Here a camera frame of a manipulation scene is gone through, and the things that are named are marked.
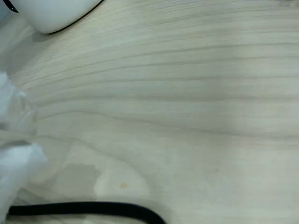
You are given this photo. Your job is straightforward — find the black camera cable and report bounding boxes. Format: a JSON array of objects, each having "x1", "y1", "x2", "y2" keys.
[{"x1": 8, "y1": 202, "x2": 168, "y2": 224}]

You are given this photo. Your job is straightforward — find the white mug black handle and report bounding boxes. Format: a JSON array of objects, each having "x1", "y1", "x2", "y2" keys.
[{"x1": 4, "y1": 0, "x2": 105, "y2": 35}]

